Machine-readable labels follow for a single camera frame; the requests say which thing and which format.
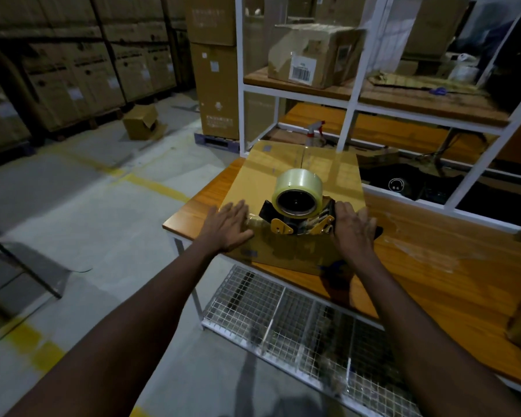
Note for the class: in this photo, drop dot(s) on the taped box with barcode label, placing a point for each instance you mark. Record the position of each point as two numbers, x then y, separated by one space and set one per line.
317 47

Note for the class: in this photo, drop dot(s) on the wall of stacked cartons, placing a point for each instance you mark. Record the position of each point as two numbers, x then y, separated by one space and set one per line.
69 73

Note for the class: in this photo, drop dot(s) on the person's left hand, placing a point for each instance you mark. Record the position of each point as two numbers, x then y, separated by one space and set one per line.
225 227

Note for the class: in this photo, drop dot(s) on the large brown background carton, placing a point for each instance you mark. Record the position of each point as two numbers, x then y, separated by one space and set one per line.
434 26

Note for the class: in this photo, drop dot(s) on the tall plain cardboard box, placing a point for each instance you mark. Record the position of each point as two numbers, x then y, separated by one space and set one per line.
258 112

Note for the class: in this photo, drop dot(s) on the blue pallet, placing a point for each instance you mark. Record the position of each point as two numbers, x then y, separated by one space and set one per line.
215 143

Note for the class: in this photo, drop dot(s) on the white metal shelf frame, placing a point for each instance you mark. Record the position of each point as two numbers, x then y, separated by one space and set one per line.
239 82

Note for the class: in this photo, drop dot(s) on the orange wooden table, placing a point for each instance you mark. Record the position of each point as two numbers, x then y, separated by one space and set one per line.
460 277

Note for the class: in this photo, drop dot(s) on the person's right hand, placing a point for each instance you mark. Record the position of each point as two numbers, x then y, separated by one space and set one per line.
355 234

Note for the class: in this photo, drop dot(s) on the yellow cardboard box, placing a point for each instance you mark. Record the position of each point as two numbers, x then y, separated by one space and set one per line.
252 178

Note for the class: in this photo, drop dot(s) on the clear packing tape roll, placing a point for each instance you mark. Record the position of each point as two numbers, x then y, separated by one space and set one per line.
297 180

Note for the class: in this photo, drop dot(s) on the white spray bottle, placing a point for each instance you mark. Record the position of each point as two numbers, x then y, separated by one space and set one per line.
312 136

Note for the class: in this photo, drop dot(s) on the blue scissors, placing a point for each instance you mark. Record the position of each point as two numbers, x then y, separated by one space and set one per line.
437 92

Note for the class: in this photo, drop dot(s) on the wooden shelf board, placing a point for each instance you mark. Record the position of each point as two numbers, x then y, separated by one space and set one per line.
417 104

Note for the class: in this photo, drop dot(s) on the wide brown cardboard box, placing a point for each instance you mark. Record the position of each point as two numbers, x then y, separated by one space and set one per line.
210 21

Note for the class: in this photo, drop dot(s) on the black round-logo device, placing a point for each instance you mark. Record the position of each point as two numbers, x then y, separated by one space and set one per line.
396 185

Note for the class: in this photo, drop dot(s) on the black monitor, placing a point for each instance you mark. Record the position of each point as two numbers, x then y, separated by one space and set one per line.
516 69

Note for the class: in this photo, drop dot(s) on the person's left forearm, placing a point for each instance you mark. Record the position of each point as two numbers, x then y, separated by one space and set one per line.
104 351

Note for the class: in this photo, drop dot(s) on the dark-legged table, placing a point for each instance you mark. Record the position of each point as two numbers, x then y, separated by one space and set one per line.
34 273

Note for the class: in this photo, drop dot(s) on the yellow black tape dispenser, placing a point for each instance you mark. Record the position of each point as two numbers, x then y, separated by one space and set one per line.
281 226

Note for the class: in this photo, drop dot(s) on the person's right forearm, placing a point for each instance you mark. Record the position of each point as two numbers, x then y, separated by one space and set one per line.
430 351

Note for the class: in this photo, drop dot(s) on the flattened cardboard sheet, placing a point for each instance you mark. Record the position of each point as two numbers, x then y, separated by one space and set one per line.
417 82

